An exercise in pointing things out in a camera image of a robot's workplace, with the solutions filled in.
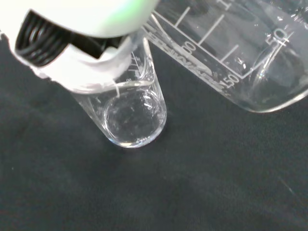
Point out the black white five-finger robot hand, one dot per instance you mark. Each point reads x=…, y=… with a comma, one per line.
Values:
x=79, y=14

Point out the black bench cloth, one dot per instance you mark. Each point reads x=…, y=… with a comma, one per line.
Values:
x=72, y=180

